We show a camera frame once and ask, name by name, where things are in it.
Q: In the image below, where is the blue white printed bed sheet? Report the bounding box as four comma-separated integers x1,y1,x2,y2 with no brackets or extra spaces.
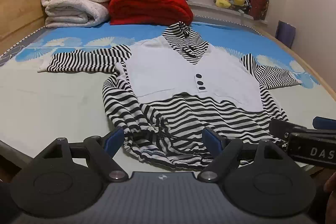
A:
0,15,329,162

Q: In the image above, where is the purple box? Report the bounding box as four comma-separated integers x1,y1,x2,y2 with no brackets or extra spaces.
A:
275,20,297,49

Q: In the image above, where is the black white striped hooded top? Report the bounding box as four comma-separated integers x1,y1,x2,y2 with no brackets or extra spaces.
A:
37,22,303,170

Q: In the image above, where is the white folded quilt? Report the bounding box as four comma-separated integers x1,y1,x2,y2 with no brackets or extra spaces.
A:
41,0,115,29

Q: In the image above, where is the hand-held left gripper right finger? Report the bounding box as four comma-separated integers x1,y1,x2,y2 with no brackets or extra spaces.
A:
197,126,298,182

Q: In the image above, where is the red folded blanket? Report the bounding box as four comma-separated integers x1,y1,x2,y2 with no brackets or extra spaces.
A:
108,0,194,26

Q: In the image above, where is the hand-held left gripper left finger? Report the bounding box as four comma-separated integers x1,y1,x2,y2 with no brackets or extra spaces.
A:
34,126,130,182

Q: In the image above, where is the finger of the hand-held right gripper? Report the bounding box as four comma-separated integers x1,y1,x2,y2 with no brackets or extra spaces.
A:
312,116,336,131
270,119,308,141

